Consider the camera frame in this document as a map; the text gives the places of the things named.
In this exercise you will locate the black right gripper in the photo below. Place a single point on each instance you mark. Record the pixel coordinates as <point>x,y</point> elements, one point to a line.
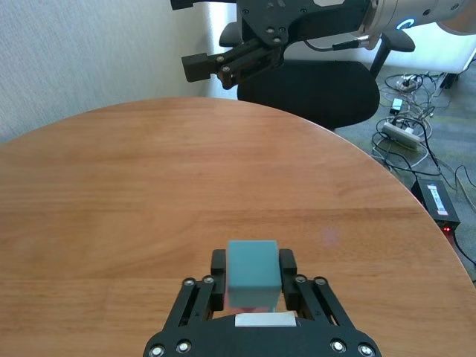
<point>297,18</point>

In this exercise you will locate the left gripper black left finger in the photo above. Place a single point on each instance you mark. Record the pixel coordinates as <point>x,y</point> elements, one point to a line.
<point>201,297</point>

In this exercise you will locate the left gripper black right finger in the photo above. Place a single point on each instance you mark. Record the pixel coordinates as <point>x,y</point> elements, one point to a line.
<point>308,297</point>

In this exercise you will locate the light blue cube block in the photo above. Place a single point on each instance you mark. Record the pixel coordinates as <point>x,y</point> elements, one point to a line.
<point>253,271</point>

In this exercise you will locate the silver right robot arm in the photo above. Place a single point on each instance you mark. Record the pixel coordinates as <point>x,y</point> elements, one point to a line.
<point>409,11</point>

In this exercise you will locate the black office chair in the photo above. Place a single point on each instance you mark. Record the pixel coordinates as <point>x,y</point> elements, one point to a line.
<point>316,96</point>

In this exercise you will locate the black power supply box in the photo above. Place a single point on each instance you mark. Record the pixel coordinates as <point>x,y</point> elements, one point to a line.
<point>437,202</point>

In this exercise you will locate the white power strip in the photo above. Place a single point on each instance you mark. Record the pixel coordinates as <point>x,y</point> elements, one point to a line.
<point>401,135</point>

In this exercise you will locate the small white adapter box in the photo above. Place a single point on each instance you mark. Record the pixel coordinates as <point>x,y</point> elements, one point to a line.
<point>396,106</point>

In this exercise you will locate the white plug cluster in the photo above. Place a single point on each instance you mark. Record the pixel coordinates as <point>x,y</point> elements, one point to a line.
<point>407,82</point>

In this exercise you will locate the small black plug block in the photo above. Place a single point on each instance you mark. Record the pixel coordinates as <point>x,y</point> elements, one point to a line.
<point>449,80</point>

